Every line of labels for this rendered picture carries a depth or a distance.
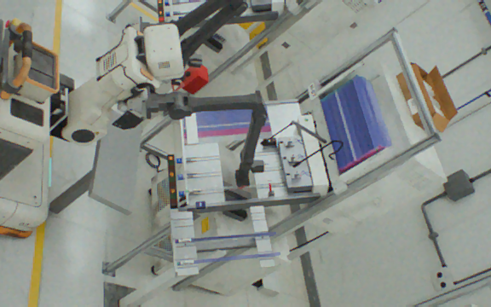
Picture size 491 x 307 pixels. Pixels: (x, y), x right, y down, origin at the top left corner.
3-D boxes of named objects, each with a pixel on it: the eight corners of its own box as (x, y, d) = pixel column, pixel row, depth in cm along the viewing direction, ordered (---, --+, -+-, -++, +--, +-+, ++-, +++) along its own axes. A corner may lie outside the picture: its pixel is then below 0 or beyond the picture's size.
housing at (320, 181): (311, 200, 330) (314, 186, 319) (295, 130, 360) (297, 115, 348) (326, 199, 331) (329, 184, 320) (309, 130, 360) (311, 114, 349)
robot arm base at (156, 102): (145, 85, 260) (147, 107, 253) (164, 84, 261) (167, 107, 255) (145, 98, 267) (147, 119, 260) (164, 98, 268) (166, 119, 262)
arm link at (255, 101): (267, 85, 271) (271, 102, 265) (262, 106, 282) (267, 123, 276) (166, 91, 263) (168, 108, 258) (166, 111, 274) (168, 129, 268)
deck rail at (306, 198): (187, 214, 323) (187, 208, 318) (187, 211, 324) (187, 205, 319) (319, 201, 329) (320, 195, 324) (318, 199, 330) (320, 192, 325)
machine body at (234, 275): (147, 276, 374) (217, 233, 343) (144, 182, 416) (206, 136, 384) (222, 299, 414) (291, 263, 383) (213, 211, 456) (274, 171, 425)
